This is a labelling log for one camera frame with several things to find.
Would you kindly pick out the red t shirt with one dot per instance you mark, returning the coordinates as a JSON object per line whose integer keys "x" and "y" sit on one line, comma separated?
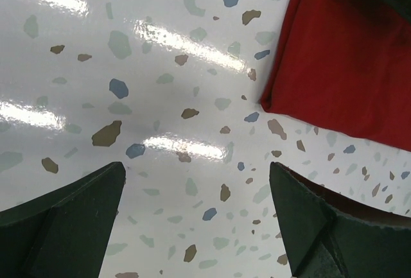
{"x": 344, "y": 65}

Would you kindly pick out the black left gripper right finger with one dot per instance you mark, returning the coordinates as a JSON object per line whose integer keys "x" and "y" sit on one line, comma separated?
{"x": 326, "y": 234}

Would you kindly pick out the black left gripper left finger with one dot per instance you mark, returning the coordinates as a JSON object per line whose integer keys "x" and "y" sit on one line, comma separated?
{"x": 63, "y": 233}

